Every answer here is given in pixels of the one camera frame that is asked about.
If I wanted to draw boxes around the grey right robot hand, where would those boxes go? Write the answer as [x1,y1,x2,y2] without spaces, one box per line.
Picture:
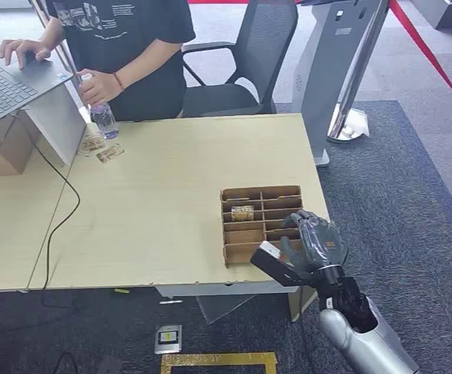
[280,209,348,276]

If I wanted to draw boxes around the patterned card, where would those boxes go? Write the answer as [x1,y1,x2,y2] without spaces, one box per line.
[96,143,126,164]
[231,205,255,222]

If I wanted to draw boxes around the brown cardboard slotted card holder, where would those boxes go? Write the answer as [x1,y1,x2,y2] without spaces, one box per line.
[220,185,305,268]

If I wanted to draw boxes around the patterned card on desk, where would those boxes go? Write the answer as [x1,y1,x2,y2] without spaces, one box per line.
[96,143,126,164]

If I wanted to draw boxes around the person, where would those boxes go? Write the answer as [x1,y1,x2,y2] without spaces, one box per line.
[0,0,197,123]

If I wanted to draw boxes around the person's left hand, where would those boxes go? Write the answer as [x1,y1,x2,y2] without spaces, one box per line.
[76,68,124,108]

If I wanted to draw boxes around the person's hand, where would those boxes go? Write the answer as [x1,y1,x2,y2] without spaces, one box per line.
[76,68,124,108]
[0,37,52,70]

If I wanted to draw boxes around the person's right hand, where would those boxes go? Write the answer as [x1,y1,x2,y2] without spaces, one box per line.
[0,37,52,70]

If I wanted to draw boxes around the grey kiosk stand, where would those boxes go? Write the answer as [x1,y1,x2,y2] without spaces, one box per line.
[291,0,382,168]

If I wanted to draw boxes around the chrome stanchion pole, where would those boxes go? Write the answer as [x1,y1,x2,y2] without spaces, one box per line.
[326,0,391,144]

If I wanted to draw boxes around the black mesh office chair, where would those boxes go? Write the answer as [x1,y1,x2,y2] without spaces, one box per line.
[181,0,299,118]

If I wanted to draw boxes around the white floor marker tag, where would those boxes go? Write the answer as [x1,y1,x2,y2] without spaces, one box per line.
[154,324,182,355]

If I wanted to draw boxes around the red barrier belt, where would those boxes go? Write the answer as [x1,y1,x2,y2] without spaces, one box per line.
[388,0,452,118]

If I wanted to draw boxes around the clear plastic water bottle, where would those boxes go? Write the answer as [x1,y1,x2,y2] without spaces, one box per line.
[79,72,119,140]

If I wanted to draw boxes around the white angled laptop stand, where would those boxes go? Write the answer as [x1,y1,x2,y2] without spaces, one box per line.
[18,82,88,168]

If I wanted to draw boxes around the brown cardboard box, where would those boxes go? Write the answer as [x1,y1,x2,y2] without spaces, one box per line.
[0,109,39,178]

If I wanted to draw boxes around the silver laptop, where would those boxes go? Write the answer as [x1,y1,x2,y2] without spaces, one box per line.
[0,47,75,127]

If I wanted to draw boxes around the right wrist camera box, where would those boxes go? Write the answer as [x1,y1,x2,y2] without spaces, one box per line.
[249,241,312,288]

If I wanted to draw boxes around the yellow floor tape frame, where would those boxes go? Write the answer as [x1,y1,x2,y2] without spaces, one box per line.
[160,351,278,374]

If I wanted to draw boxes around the black cable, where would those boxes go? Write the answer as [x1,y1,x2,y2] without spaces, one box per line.
[33,142,82,293]

